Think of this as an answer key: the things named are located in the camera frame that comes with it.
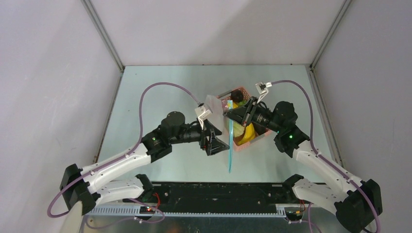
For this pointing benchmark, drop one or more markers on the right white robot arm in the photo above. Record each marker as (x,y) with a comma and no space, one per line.
(355,203)

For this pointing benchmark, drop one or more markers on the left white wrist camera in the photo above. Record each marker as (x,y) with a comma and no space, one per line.
(203,111)

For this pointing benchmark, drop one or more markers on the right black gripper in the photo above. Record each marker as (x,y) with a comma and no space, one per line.
(251,112)

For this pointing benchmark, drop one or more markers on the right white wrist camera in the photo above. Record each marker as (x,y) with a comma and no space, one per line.
(262,89)

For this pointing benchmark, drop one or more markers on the right circuit board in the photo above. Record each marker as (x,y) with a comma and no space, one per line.
(294,216)

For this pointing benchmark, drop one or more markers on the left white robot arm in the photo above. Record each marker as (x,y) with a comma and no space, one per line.
(97,183)

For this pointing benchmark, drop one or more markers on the green cabbage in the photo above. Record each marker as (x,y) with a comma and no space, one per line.
(238,130)

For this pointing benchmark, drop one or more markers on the green grapes bunch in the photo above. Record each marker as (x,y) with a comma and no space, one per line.
(242,103)

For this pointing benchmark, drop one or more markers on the left circuit board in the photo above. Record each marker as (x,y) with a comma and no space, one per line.
(146,210)

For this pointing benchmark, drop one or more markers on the dark round fruit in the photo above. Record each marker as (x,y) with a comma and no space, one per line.
(237,96)

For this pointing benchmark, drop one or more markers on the circuit board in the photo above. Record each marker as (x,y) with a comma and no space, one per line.
(294,216)
(146,210)

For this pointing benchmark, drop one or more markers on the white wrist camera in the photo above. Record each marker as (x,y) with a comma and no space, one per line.
(262,89)
(203,111)

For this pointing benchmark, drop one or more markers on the yellow banana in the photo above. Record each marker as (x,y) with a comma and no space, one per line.
(247,135)

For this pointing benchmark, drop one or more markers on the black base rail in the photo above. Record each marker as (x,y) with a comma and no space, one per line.
(218,198)

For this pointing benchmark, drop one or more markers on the clear zip top bag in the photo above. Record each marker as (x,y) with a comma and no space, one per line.
(218,107)

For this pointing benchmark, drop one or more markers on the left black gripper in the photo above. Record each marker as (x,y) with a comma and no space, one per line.
(215,144)

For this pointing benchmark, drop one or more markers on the pink plastic basket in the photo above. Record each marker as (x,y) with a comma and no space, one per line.
(261,132)

